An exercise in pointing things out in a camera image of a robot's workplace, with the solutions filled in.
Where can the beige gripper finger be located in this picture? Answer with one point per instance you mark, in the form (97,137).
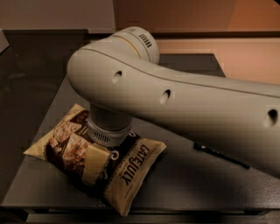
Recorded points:
(97,157)

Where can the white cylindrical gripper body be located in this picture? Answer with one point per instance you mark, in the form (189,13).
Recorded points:
(108,136)

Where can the brown Late July chip bag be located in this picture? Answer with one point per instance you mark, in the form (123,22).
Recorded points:
(65,147)

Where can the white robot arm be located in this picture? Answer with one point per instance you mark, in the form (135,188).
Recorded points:
(121,79)

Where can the dark blue snack bar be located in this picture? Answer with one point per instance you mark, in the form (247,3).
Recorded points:
(202,148)

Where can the dark glass side table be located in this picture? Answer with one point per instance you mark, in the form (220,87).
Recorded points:
(32,68)

